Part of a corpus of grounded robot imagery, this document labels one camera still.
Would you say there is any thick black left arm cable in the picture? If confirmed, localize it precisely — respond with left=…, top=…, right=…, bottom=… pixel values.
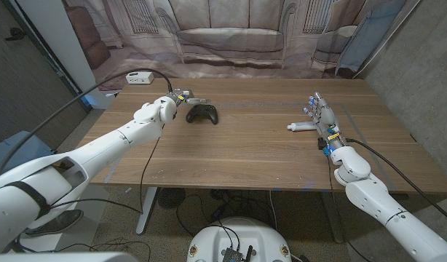
left=0, top=68, right=173, bottom=181

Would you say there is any white power strip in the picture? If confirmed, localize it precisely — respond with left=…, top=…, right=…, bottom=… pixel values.
left=125, top=71, right=155, bottom=85

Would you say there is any black game controller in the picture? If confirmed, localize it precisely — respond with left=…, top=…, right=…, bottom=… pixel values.
left=185, top=104, right=219, bottom=126

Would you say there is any black round floor fan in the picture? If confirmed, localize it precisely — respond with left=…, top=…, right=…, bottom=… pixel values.
left=157, top=187, right=186, bottom=210

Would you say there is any printed living room backdrop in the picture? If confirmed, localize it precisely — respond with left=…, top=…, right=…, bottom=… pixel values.
left=61, top=0, right=421, bottom=92

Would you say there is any black door handle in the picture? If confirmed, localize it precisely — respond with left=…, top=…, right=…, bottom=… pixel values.
left=4, top=27, right=28, bottom=41

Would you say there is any white table leg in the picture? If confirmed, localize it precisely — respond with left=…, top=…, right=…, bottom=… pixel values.
left=135, top=186, right=159, bottom=236

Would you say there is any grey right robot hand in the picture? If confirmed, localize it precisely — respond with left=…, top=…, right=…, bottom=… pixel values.
left=302, top=90, right=347, bottom=151

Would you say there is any black floor cable bundle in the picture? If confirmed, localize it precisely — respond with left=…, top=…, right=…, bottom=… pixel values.
left=175, top=188, right=277, bottom=239

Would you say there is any white toothpaste tube red stripe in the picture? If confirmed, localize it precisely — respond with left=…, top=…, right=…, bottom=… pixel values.
left=286, top=121, right=319, bottom=132

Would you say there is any white robot torso base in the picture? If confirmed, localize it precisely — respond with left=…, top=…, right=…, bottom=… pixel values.
left=186, top=217, right=293, bottom=262

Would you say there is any white pillar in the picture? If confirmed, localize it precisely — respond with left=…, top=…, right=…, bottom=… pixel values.
left=15, top=0, right=117, bottom=110

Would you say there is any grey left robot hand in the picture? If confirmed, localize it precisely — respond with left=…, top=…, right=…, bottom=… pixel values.
left=167, top=88, right=212, bottom=107

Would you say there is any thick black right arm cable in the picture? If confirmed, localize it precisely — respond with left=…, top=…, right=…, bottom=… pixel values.
left=345, top=137, right=447, bottom=226

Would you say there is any thin black hanging cable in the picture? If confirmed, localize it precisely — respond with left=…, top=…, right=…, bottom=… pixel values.
left=138, top=125, right=165, bottom=215

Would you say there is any dark shoe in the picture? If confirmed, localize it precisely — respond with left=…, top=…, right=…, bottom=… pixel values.
left=25, top=209, right=84, bottom=238

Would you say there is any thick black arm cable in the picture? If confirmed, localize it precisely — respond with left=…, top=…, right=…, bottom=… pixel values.
left=0, top=68, right=173, bottom=181
left=345, top=137, right=447, bottom=226

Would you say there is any grey-blue box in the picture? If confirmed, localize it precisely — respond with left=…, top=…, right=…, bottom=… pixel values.
left=0, top=130, right=59, bottom=179

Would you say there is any grey table leg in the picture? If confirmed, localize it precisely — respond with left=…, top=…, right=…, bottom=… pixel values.
left=320, top=191, right=344, bottom=244

